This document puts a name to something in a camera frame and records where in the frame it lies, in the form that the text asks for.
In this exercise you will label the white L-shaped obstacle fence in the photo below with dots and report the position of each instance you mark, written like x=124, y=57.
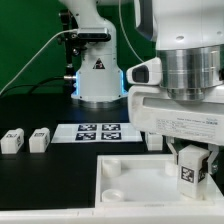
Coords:
x=191, y=212

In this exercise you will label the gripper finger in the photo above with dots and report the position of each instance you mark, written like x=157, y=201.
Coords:
x=211, y=161

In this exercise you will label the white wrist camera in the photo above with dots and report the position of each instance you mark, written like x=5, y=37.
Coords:
x=146, y=73

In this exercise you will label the grey camera on stand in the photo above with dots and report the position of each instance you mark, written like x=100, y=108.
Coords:
x=94, y=34

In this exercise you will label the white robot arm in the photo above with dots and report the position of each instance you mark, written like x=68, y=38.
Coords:
x=180, y=92

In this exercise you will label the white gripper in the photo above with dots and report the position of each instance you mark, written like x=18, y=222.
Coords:
x=151, y=110

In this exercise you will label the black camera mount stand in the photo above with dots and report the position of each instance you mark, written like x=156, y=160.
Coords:
x=73, y=46

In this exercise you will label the white sheet with tags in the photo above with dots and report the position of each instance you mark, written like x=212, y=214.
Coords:
x=96, y=132

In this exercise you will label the white square table top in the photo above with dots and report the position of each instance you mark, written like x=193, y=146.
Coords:
x=146, y=181

